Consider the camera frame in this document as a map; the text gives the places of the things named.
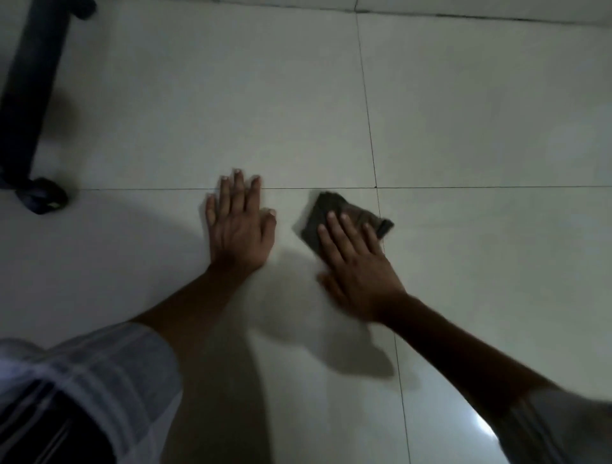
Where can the dark grey cleaning cloth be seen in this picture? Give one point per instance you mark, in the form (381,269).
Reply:
(318,220)

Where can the black chair caster wheel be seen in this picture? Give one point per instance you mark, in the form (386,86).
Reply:
(40,196)
(85,7)

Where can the person's left middle finger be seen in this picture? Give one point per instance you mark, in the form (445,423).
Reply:
(238,189)

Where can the person's left thumb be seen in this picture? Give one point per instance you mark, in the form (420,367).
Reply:
(270,228)

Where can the person's right hand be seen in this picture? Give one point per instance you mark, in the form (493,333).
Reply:
(361,277)

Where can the person's right middle finger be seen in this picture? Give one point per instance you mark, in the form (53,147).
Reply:
(340,235)

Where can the person's left little finger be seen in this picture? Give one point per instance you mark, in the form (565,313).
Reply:
(211,208)

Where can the person's right thumb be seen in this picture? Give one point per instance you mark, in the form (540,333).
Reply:
(331,287)

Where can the white striped left shirt sleeve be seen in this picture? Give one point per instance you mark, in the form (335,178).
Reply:
(91,382)

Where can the person's right little finger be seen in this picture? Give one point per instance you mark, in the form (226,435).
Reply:
(374,238)

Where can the person's right forearm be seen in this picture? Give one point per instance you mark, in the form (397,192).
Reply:
(459,358)

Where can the white striped shirt sleeve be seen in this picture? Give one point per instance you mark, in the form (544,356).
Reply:
(559,430)
(91,382)

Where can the person's left hand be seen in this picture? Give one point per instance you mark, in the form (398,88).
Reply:
(239,234)

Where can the white striped right shirt sleeve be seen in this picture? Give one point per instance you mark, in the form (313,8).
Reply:
(559,430)

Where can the person's left forearm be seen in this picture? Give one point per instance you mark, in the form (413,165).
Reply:
(201,310)

